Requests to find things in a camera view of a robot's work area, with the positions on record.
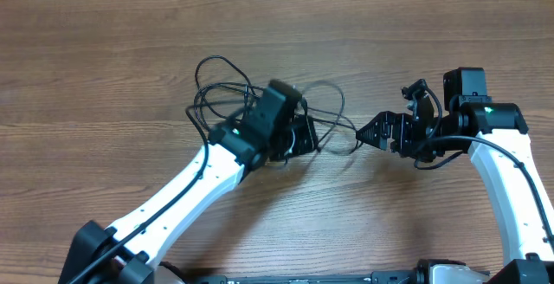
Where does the thin black cable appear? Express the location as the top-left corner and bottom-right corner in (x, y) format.
(184, 55), (265, 125)

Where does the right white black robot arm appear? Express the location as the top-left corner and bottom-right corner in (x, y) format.
(356, 68), (553, 283)

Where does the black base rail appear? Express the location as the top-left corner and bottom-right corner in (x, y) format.
(185, 258), (493, 284)

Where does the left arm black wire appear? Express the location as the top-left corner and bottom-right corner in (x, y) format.
(64, 106), (243, 284)

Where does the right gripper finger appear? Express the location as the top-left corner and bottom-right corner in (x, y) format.
(356, 130), (390, 151)
(363, 111), (396, 135)

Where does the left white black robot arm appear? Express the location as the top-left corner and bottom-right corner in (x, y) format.
(59, 80), (307, 283)

